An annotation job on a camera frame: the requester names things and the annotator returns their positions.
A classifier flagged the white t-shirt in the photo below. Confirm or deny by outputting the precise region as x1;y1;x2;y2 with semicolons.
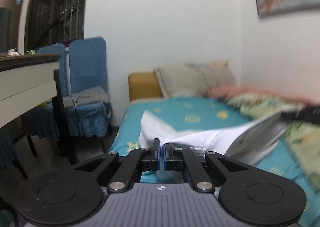
139;111;289;166

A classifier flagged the green cartoon blanket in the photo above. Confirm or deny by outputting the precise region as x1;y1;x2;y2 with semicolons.
227;92;319;192

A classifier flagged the pink fuzzy blanket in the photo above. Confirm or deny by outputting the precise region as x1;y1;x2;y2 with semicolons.
207;85;319;106

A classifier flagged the green fruit on chair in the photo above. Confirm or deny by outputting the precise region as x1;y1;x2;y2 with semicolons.
36;100;51;108

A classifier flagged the yellow wooden headboard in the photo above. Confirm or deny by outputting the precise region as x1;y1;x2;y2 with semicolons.
127;60;230;103

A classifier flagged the white black desk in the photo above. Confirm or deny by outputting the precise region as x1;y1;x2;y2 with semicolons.
1;54;78;179

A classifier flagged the grey pillow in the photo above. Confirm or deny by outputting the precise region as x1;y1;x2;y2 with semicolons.
153;60;236;99

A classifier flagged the teal patterned bed sheet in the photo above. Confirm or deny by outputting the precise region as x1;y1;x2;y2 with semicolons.
111;98;319;226

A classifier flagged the grey cloth on chair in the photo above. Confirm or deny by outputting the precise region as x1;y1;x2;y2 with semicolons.
63;86;110;108

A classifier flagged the blue covered chair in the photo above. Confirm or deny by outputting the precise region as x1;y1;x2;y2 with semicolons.
65;37;112;151
21;43;71;157

